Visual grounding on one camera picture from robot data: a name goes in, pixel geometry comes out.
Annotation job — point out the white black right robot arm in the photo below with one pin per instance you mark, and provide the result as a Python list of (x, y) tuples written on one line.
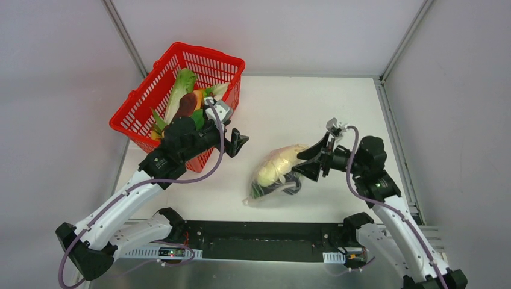
[(407, 250)]

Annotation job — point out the clear dotted zip top bag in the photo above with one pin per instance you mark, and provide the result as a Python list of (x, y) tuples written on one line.
[(275, 173)]

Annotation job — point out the red plastic basket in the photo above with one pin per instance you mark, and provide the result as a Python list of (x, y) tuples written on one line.
[(135, 117)]

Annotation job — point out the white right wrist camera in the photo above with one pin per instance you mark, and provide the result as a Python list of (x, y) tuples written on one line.
[(335, 128)]

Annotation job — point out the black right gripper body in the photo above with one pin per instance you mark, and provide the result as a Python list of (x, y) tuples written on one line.
[(325, 158)]

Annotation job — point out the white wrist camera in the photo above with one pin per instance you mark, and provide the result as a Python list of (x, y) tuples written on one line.
[(335, 128), (217, 110)]

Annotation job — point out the green leafy lettuce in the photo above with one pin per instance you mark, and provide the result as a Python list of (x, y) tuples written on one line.
[(184, 83)]

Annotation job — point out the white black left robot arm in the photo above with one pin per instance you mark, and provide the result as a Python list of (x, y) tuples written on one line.
[(97, 241)]

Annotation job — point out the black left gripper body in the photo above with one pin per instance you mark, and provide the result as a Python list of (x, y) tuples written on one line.
[(231, 141)]

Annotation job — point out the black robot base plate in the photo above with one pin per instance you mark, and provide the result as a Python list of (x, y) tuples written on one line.
[(270, 241)]

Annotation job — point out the purple eggplant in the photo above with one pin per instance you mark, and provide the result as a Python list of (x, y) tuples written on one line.
[(291, 185)]

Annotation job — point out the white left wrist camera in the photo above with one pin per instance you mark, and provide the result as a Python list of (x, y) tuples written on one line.
[(217, 110)]

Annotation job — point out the aluminium frame rail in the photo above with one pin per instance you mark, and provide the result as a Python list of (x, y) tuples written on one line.
[(432, 234)]

